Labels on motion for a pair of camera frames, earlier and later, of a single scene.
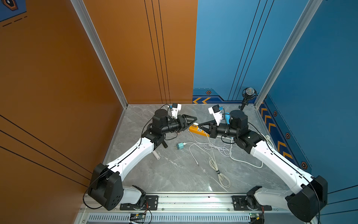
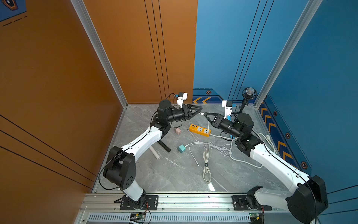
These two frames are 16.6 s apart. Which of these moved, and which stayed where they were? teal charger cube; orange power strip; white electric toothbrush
Moved: teal charger cube
Stayed: orange power strip; white electric toothbrush
